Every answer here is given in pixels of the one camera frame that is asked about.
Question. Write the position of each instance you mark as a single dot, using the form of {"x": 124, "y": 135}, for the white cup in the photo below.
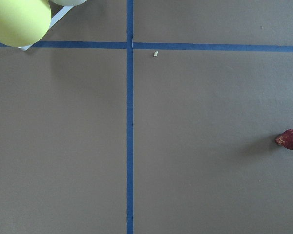
{"x": 68, "y": 2}

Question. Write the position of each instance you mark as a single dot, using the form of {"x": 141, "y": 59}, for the white wire cup rack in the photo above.
{"x": 60, "y": 14}

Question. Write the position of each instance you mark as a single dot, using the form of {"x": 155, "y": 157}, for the yellow cup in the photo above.
{"x": 23, "y": 22}

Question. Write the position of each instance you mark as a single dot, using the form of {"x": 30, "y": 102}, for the red strawberry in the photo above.
{"x": 285, "y": 139}

